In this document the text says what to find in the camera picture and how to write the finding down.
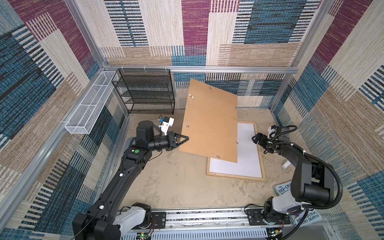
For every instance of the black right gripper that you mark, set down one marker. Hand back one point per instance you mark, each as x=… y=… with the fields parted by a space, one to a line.
x=263 y=137

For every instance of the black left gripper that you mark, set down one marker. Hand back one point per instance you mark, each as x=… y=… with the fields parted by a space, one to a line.
x=170 y=140

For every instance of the waterfall bridge photo print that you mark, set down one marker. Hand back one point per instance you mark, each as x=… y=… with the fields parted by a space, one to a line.
x=249 y=156

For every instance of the brown frame backing board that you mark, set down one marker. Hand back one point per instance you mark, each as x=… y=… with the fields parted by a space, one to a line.
x=210 y=122

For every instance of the light wooden picture frame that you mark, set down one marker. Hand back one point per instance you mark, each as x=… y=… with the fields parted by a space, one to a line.
x=234 y=177

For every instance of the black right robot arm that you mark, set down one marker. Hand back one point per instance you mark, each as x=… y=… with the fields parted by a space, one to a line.
x=315 y=184

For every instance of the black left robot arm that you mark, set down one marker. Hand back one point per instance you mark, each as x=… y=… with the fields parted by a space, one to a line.
x=102 y=221

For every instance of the small white cylinder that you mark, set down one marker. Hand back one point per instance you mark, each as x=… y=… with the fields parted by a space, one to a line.
x=286 y=164

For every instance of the blue grey glasses case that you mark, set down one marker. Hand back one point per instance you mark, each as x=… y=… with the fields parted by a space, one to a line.
x=130 y=142

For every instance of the colourful treehouse book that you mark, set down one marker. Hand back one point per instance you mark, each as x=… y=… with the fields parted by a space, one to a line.
x=312 y=217

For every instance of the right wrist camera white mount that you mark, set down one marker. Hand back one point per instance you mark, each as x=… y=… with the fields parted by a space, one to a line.
x=272 y=131

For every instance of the black wire mesh shelf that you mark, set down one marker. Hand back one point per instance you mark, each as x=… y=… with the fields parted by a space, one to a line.
x=145 y=91

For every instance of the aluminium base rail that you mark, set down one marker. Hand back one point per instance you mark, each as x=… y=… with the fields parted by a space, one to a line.
x=212 y=224

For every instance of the white wire mesh basket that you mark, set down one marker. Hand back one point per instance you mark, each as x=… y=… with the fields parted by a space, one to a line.
x=86 y=114

